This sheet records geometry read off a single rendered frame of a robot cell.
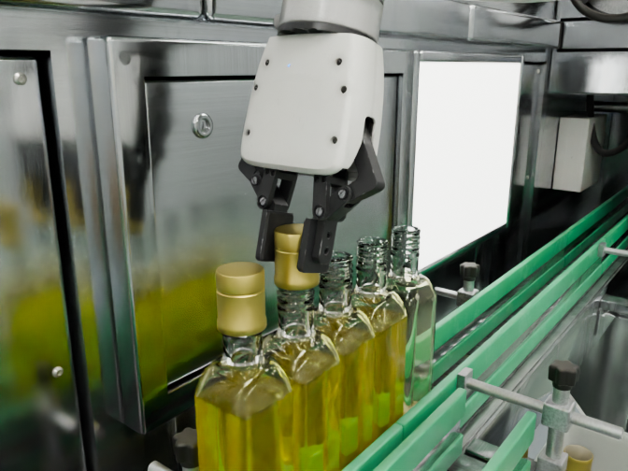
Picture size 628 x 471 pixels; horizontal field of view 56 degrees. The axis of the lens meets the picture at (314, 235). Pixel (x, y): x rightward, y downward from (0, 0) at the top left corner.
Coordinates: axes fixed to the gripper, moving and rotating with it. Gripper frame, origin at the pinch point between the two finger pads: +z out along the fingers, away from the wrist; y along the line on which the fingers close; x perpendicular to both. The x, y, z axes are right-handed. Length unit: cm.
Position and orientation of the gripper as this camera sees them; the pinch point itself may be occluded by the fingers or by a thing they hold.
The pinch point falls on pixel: (294, 241)
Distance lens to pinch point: 45.4
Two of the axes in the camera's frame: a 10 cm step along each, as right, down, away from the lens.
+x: 6.1, 0.4, 7.9
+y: 7.8, 1.7, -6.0
